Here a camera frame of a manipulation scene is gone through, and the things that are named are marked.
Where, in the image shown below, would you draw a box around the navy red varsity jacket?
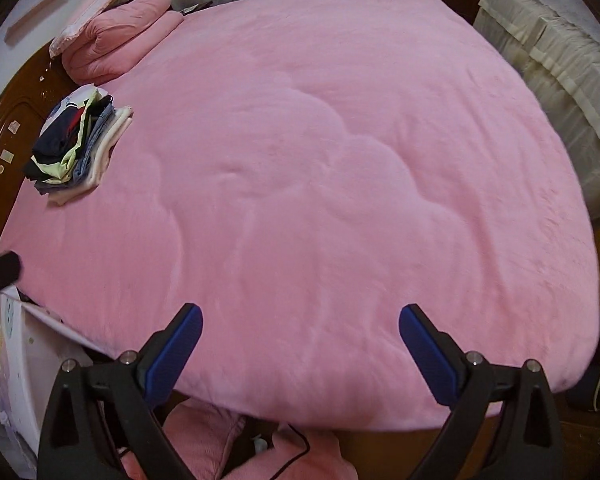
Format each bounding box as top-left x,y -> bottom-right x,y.
32,104 -> 85,164

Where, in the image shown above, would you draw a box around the stack of folded clothes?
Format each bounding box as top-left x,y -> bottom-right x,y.
23,84 -> 133,207

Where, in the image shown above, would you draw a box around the white patterned storage box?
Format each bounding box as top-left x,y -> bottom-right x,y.
0,285 -> 92,479

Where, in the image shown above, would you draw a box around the pink trousers of operator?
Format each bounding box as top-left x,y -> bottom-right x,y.
122,396 -> 361,480

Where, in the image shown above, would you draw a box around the brown wooden headboard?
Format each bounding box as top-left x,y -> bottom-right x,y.
0,46 -> 76,237

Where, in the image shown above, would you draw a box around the folded pink quilt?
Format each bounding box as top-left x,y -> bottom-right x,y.
61,0 -> 184,84

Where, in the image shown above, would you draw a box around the pink fleece bed blanket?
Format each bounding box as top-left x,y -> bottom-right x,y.
0,0 -> 600,431

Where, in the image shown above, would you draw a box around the pink lace-edged pillow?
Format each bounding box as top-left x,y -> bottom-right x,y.
48,0 -> 114,58

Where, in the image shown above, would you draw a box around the black cable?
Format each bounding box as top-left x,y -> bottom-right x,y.
266,421 -> 314,480

